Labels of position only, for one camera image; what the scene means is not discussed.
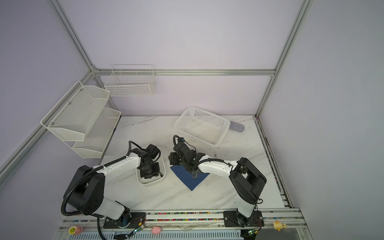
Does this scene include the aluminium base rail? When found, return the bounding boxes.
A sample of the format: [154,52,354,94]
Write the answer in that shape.
[53,207,314,240]

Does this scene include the grey oval pouch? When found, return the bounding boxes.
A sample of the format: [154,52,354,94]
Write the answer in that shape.
[229,121,245,133]

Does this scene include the aluminium frame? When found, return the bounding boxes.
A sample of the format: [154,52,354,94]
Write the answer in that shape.
[1,1,313,190]

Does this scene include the pink green toy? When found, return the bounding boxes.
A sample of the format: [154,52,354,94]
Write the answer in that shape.
[68,225,84,236]

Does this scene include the blue paper napkin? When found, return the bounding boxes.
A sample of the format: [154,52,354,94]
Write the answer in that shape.
[171,165,209,191]

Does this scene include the white rectangular plastic tray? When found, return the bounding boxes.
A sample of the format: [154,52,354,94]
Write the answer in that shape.
[136,154,166,186]

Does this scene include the white wire wall basket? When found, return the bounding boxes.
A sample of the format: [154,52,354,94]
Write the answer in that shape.
[104,65,157,97]

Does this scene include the white perforated plastic basket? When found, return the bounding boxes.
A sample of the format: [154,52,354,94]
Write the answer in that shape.
[174,106,231,147]

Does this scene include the white two-tier mesh shelf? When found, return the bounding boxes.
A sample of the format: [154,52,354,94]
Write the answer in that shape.
[41,81,121,159]

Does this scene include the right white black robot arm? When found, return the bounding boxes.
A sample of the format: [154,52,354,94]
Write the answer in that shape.
[169,135,267,228]

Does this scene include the pink round toy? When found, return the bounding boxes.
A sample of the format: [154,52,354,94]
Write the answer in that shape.
[151,226,162,235]

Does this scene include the yellow toy figure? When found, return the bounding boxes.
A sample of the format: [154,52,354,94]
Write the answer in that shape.
[273,220,288,232]

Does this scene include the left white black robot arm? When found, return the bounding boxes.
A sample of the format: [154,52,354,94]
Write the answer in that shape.
[61,141,164,229]

